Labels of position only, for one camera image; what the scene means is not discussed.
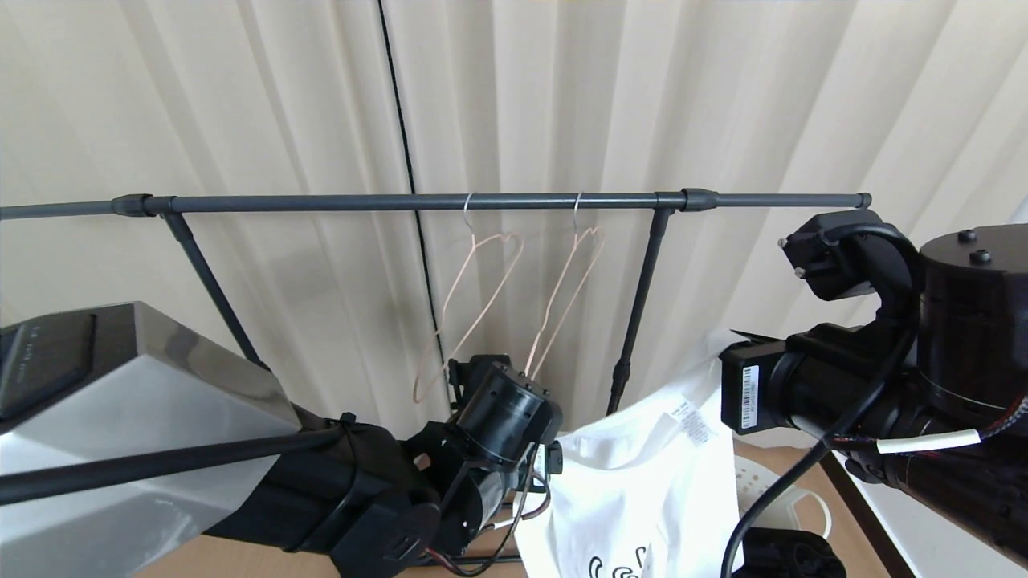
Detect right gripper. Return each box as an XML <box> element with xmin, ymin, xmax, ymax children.
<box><xmin>720</xmin><ymin>321</ymin><xmax>1028</xmax><ymax>567</ymax></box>

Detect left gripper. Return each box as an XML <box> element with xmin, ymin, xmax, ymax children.
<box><xmin>446</xmin><ymin>440</ymin><xmax>565</xmax><ymax>553</ymax></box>

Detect white printed t-shirt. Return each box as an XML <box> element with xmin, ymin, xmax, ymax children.
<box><xmin>514</xmin><ymin>329</ymin><xmax>744</xmax><ymax>578</ymax></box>

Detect pink clothes hanger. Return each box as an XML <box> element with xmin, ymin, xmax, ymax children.
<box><xmin>412</xmin><ymin>193</ymin><xmax>524</xmax><ymax>405</ymax></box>
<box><xmin>524</xmin><ymin>193</ymin><xmax>607</xmax><ymax>378</ymax></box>

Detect white laundry basket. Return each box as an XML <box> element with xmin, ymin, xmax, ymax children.
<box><xmin>735</xmin><ymin>458</ymin><xmax>832</xmax><ymax>539</ymax></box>

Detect black clothes rack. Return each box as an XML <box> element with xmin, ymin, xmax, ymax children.
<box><xmin>0</xmin><ymin>189</ymin><xmax>872</xmax><ymax>418</ymax></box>

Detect black garment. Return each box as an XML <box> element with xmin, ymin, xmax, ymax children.
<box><xmin>732</xmin><ymin>528</ymin><xmax>844</xmax><ymax>578</ymax></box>

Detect beige curtain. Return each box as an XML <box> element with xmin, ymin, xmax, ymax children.
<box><xmin>0</xmin><ymin>0</ymin><xmax>1028</xmax><ymax>450</ymax></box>

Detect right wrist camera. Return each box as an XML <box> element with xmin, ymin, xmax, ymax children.
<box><xmin>777</xmin><ymin>209</ymin><xmax>923</xmax><ymax>338</ymax></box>

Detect black cable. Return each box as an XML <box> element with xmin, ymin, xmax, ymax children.
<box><xmin>720</xmin><ymin>333</ymin><xmax>920</xmax><ymax>578</ymax></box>
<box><xmin>0</xmin><ymin>417</ymin><xmax>358</xmax><ymax>505</ymax></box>

